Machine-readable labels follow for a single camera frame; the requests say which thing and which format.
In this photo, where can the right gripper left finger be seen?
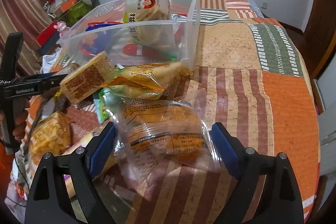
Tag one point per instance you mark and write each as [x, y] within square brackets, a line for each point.
[49, 201]

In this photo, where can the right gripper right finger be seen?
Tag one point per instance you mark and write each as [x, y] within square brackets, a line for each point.
[280, 200]

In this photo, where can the blue biscuit snack bag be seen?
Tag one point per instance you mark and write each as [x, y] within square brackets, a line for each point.
[93, 44]

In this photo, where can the red snack packet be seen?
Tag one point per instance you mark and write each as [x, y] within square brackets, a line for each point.
[137, 50]

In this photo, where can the patchwork striped bed quilt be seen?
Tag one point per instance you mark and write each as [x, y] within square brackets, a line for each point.
[257, 86]

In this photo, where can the clear plastic storage bin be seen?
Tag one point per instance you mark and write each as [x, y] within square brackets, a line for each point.
[185, 19]

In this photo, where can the orange crispy snack purple pack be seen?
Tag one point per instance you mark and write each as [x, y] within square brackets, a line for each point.
[53, 135]

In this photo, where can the green top rice cracker bag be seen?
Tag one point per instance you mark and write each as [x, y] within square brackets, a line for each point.
[140, 14]

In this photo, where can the clear bag orange bread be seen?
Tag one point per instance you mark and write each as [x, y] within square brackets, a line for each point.
[151, 132]

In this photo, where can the brown wooden door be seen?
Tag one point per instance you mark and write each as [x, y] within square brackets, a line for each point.
[319, 37]

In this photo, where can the pile of clothes and boxes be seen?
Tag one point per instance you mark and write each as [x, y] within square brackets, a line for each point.
[69, 11]

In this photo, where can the left hand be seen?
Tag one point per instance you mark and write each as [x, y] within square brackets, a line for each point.
[20, 121]

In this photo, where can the pink plush toy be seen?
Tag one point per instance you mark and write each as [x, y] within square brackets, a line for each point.
[61, 28]

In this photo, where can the yellow orange cake pack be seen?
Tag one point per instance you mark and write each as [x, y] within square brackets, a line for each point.
[146, 82]

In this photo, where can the striped red curtain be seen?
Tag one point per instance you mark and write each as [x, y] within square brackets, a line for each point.
[28, 17]

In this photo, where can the square wafer cake pack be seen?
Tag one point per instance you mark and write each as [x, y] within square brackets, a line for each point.
[87, 79]

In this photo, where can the orange sleeve forearm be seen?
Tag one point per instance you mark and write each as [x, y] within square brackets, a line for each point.
[6, 162]

